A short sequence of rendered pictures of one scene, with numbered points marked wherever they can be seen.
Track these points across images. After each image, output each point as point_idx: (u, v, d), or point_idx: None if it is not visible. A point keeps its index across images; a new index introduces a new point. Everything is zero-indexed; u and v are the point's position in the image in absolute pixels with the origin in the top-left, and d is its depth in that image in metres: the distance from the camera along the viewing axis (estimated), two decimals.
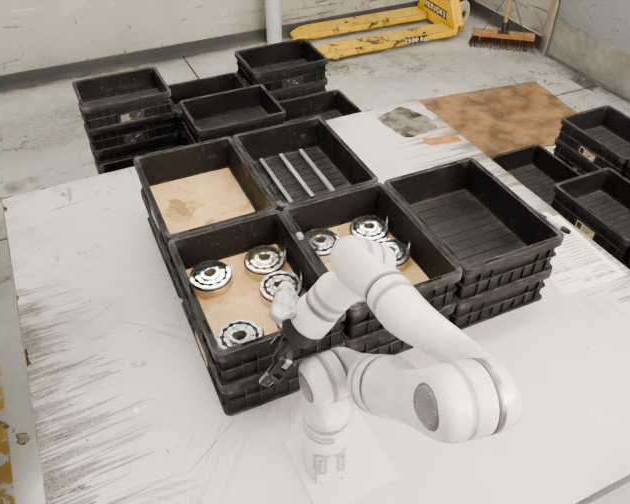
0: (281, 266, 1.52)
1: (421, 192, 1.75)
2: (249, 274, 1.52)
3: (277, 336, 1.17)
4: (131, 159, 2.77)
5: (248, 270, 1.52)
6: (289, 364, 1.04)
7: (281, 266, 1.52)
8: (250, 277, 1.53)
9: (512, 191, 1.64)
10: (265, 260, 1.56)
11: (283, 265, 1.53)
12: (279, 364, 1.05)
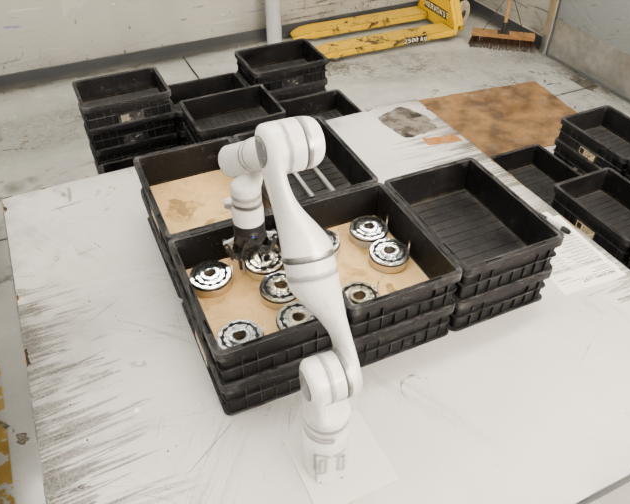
0: (281, 266, 1.52)
1: (421, 192, 1.75)
2: (249, 274, 1.52)
3: (258, 252, 1.54)
4: (131, 159, 2.77)
5: (248, 270, 1.52)
6: (223, 245, 1.47)
7: (281, 266, 1.53)
8: (250, 277, 1.53)
9: (512, 191, 1.64)
10: (265, 260, 1.56)
11: (283, 265, 1.53)
12: (224, 244, 1.48)
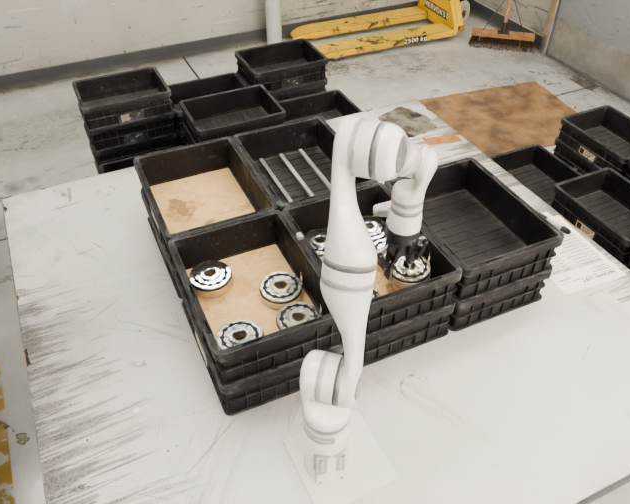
0: (429, 273, 1.46)
1: None
2: (397, 283, 1.45)
3: (403, 260, 1.47)
4: (131, 159, 2.77)
5: (396, 279, 1.45)
6: (376, 254, 1.39)
7: (429, 273, 1.46)
8: (397, 286, 1.46)
9: (512, 191, 1.64)
10: None
11: (430, 272, 1.47)
12: None
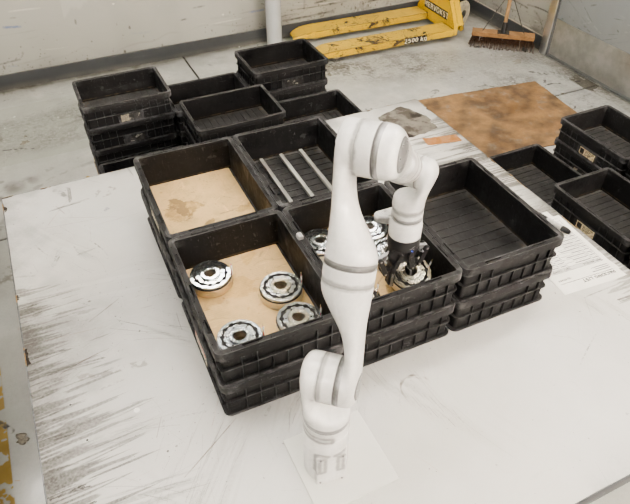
0: None
1: None
2: (397, 289, 1.47)
3: (405, 265, 1.48)
4: (131, 159, 2.77)
5: (397, 286, 1.46)
6: (377, 261, 1.40)
7: None
8: (397, 291, 1.48)
9: (512, 191, 1.64)
10: None
11: None
12: None
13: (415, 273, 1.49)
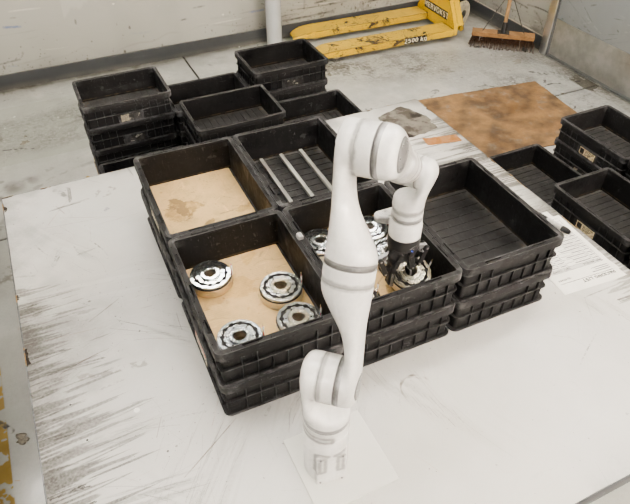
0: None
1: None
2: (397, 289, 1.47)
3: (405, 265, 1.48)
4: (131, 159, 2.77)
5: (397, 286, 1.46)
6: (377, 261, 1.40)
7: None
8: (397, 291, 1.48)
9: (512, 191, 1.64)
10: None
11: None
12: None
13: (415, 273, 1.49)
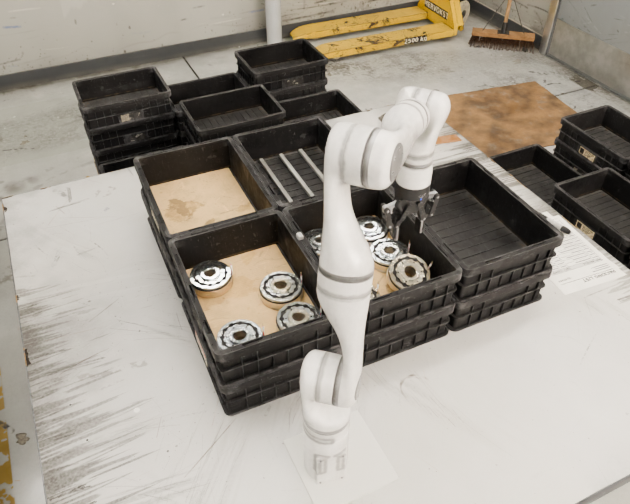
0: None
1: None
2: (395, 289, 1.47)
3: (415, 217, 1.39)
4: (131, 159, 2.77)
5: (395, 286, 1.47)
6: (383, 209, 1.31)
7: None
8: (395, 291, 1.48)
9: (512, 191, 1.64)
10: (407, 270, 1.50)
11: None
12: (380, 209, 1.32)
13: (414, 274, 1.49)
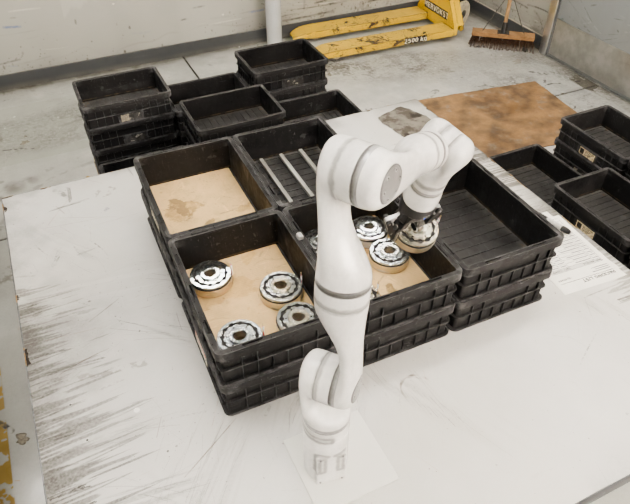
0: (436, 238, 1.38)
1: None
2: (401, 245, 1.38)
3: None
4: (131, 159, 2.77)
5: (401, 241, 1.37)
6: (385, 222, 1.29)
7: (436, 237, 1.38)
8: (401, 247, 1.38)
9: (512, 191, 1.64)
10: None
11: (437, 236, 1.39)
12: (383, 218, 1.31)
13: (421, 229, 1.39)
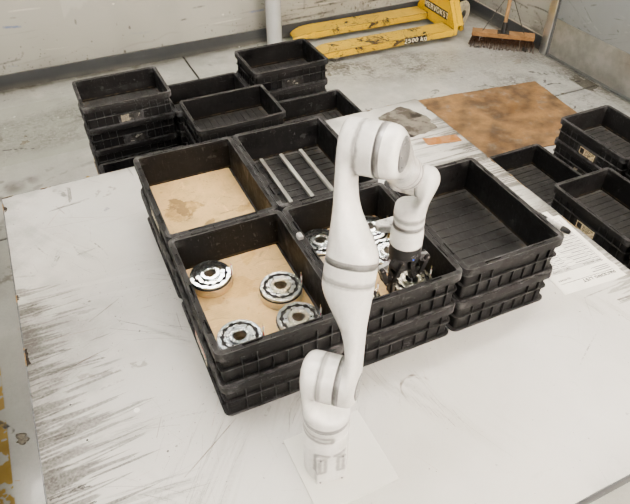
0: None
1: None
2: None
3: (405, 274, 1.48)
4: (131, 159, 2.77)
5: None
6: (378, 270, 1.40)
7: None
8: None
9: (512, 191, 1.64)
10: None
11: None
12: None
13: (416, 282, 1.49)
